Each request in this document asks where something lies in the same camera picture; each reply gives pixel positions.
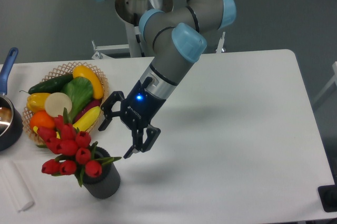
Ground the yellow squash lower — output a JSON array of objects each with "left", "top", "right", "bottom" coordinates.
[{"left": 73, "top": 106, "right": 101, "bottom": 131}]

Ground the white round onion slice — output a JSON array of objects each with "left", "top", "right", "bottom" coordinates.
[{"left": 44, "top": 93, "right": 72, "bottom": 117}]

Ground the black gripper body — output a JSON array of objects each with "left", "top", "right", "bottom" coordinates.
[{"left": 119, "top": 78, "right": 166, "bottom": 135}]

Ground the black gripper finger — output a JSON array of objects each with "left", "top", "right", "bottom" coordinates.
[
  {"left": 98, "top": 91, "right": 125, "bottom": 131},
  {"left": 123, "top": 125, "right": 161, "bottom": 159}
]

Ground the green cucumber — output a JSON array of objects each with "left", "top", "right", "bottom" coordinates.
[{"left": 20, "top": 74, "right": 73, "bottom": 95}]

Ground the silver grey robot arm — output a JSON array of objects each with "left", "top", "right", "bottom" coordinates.
[{"left": 99, "top": 0, "right": 236, "bottom": 158}]

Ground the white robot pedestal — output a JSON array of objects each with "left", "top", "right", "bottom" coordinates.
[{"left": 115, "top": 0, "right": 173, "bottom": 57}]

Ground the orange fruit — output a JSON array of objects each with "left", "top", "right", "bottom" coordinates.
[{"left": 29, "top": 111, "right": 55, "bottom": 129}]

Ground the yellow bell pepper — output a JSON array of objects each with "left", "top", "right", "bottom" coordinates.
[{"left": 26, "top": 93, "right": 50, "bottom": 113}]

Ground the green lettuce leaf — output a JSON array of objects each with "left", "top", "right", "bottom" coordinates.
[{"left": 61, "top": 77, "right": 93, "bottom": 122}]

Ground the blue handled saucepan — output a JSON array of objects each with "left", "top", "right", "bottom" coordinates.
[{"left": 1, "top": 47, "right": 23, "bottom": 151}]

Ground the black device at table edge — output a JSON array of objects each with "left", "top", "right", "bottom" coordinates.
[{"left": 318, "top": 185, "right": 336, "bottom": 212}]

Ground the white folded cloth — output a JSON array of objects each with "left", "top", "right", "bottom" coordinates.
[{"left": 1, "top": 160, "right": 35, "bottom": 212}]

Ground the dark grey ribbed vase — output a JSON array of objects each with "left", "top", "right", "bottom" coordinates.
[{"left": 83, "top": 147, "right": 121, "bottom": 199}]

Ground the woven wicker basket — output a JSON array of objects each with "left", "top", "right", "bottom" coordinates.
[{"left": 22, "top": 62, "right": 109, "bottom": 145}]

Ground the yellow squash upper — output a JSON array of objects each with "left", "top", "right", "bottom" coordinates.
[{"left": 73, "top": 65, "right": 104, "bottom": 99}]

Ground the purple eggplant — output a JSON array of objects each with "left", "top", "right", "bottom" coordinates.
[{"left": 74, "top": 99, "right": 102, "bottom": 122}]

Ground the yellow squash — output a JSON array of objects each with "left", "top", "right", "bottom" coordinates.
[
  {"left": 73, "top": 106, "right": 101, "bottom": 131},
  {"left": 73, "top": 65, "right": 104, "bottom": 99}
]

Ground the white metal base frame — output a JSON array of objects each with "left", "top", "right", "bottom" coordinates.
[{"left": 91, "top": 32, "right": 226, "bottom": 60}]

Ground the red tulip bouquet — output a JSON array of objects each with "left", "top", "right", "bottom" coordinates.
[{"left": 37, "top": 108, "right": 121, "bottom": 186}]

